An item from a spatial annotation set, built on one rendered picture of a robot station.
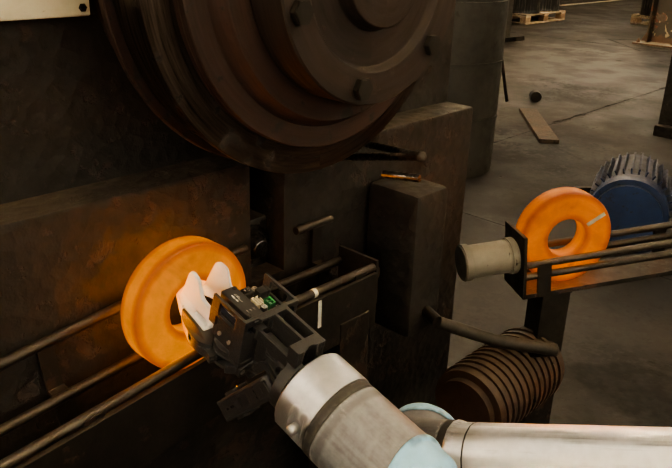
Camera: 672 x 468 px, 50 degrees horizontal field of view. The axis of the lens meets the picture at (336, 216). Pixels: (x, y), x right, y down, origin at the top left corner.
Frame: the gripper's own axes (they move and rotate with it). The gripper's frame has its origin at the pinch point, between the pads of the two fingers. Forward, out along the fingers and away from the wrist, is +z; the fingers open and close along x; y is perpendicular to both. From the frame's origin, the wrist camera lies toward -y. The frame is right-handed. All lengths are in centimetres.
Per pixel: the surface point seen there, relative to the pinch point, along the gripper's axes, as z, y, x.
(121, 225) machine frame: 7.3, 5.6, 4.3
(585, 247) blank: -21, -3, -63
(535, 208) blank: -13, 2, -56
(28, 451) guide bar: -6.2, -6.8, 21.5
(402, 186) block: 0.5, 3.3, -38.4
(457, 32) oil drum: 129, -42, -246
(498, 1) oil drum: 126, -27, -267
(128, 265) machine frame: 5.9, 0.7, 3.9
